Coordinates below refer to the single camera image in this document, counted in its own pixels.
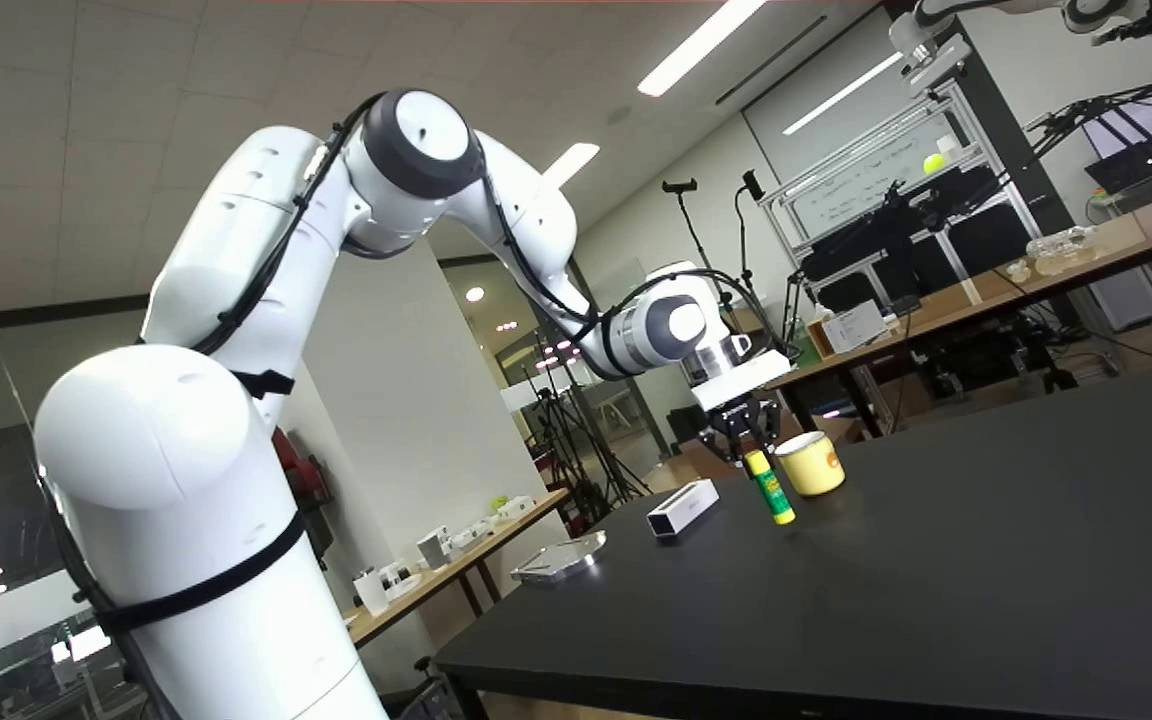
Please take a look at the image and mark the black camera tripod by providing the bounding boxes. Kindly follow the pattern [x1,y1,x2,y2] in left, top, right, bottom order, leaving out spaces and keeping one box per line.
[517,379,653,538]

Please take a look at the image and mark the long ceiling light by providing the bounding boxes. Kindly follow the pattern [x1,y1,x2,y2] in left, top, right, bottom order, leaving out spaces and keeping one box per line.
[636,0,773,104]

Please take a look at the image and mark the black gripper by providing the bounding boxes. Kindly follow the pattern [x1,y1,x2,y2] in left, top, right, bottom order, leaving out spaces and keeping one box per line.
[709,390,783,463]

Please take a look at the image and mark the white box on desk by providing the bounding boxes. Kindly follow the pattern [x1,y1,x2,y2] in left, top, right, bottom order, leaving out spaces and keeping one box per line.
[352,557,432,619]

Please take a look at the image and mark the short ceiling light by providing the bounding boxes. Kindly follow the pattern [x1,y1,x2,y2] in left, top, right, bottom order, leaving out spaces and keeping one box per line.
[538,141,603,193]

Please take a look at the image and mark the brown cardboard box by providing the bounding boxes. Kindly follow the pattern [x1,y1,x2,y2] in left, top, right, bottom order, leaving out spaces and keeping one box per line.
[658,432,750,492]

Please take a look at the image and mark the black shelf rack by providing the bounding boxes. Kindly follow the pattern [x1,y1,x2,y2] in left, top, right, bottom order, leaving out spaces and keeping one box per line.
[779,28,1047,322]

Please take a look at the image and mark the green marker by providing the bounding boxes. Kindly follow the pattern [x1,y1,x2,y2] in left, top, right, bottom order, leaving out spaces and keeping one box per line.
[741,443,802,530]

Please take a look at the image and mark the small white black box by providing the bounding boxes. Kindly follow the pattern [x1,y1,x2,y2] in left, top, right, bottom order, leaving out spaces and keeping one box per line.
[643,475,724,549]

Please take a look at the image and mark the small wooden side desk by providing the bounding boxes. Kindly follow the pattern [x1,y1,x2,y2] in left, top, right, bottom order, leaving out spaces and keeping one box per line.
[340,485,574,652]

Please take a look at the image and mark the long wooden desk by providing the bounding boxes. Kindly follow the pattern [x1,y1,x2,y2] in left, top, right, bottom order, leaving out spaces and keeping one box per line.
[789,196,1152,402]

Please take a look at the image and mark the yellow cup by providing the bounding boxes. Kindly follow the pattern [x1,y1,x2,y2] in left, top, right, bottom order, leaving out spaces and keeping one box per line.
[773,429,853,504]

